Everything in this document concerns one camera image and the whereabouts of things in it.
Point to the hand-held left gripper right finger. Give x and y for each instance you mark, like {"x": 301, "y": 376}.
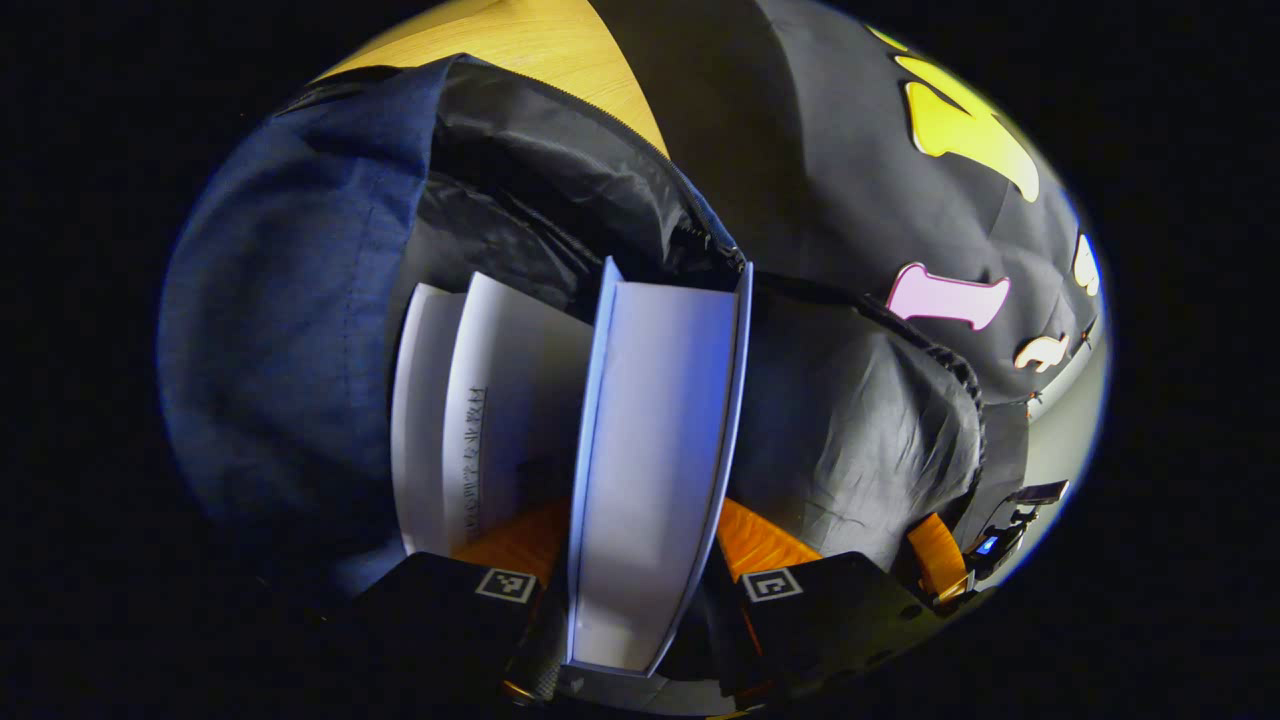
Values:
{"x": 830, "y": 620}

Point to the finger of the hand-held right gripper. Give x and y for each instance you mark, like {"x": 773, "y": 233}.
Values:
{"x": 938, "y": 560}

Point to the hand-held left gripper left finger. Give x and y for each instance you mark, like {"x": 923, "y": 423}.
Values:
{"x": 440, "y": 610}

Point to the white cover book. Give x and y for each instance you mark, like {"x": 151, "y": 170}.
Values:
{"x": 510, "y": 400}

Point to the grey-blue cover book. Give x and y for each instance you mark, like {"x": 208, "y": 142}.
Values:
{"x": 650, "y": 450}

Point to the navy blue schoolbag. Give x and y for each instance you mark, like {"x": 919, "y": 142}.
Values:
{"x": 280, "y": 350}

